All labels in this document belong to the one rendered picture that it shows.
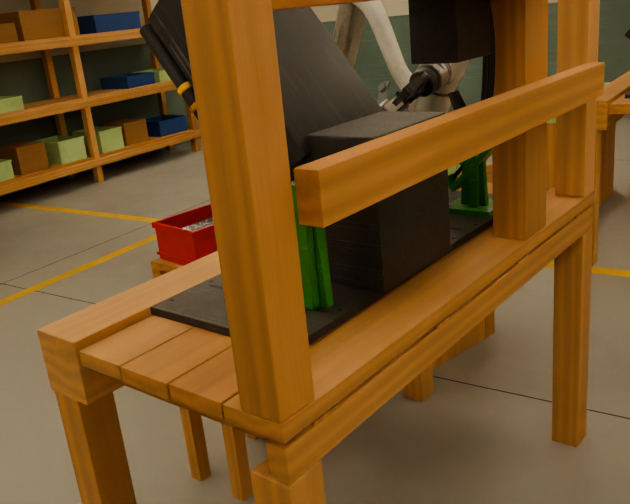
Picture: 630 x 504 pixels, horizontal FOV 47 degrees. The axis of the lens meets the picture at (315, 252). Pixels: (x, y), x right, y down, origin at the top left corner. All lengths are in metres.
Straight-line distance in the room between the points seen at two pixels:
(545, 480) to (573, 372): 0.36
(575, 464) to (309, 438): 1.49
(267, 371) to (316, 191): 0.29
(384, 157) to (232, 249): 0.30
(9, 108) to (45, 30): 0.84
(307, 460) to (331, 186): 0.47
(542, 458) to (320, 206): 1.71
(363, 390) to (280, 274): 0.35
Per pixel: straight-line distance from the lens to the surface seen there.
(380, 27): 2.31
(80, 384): 1.61
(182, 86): 1.78
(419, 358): 1.51
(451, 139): 1.40
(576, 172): 2.30
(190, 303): 1.64
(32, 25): 7.38
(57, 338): 1.61
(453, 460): 2.59
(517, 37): 1.83
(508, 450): 2.65
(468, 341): 3.28
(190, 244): 2.13
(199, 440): 2.55
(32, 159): 7.28
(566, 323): 2.47
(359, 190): 1.15
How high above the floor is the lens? 1.51
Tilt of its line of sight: 19 degrees down
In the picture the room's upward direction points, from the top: 6 degrees counter-clockwise
